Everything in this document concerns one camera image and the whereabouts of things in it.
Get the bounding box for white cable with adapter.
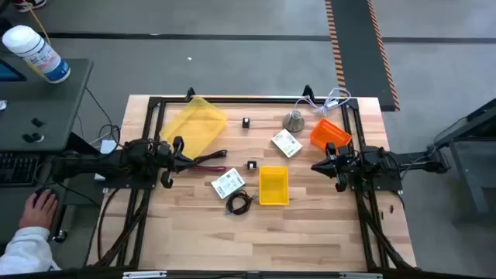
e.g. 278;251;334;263
294;88;353;117

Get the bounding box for translucent yellow plastic bin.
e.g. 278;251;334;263
159;95;229;160

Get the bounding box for black computer mouse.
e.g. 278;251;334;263
32;186;60;207

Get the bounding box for black table frame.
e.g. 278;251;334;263
87;85;418;272

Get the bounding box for white wipes canister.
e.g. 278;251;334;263
2;25;71;84

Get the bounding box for person's hand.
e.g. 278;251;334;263
18;189;60;231

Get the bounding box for person's shoe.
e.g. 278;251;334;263
13;0;48;13

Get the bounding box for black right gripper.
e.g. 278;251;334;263
310;142;352;194

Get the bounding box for grey metal cone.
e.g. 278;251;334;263
281;110;306;133

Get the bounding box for small yellow slotted basket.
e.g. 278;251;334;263
258;165;291;206

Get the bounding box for black striped-edge floor mat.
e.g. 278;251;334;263
324;0;401;113

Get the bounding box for silver metal bracket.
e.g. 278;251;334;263
339;271;384;279
122;270;168;279

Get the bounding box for black keyboard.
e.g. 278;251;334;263
0;151;42;188

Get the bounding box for white labelled flat box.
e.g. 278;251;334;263
270;128;304;159
210;167;246;200

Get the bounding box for person's forearm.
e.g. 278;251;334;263
0;226;62;277

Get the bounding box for orange slotted plastic basket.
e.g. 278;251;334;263
309;118;353;153

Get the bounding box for dark grey desk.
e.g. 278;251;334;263
0;57;94;153

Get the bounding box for white power adapter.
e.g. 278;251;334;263
99;139;119;156

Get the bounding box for yellow hanging cable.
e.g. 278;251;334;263
23;1;53;78

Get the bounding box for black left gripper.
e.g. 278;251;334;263
157;135;201;190

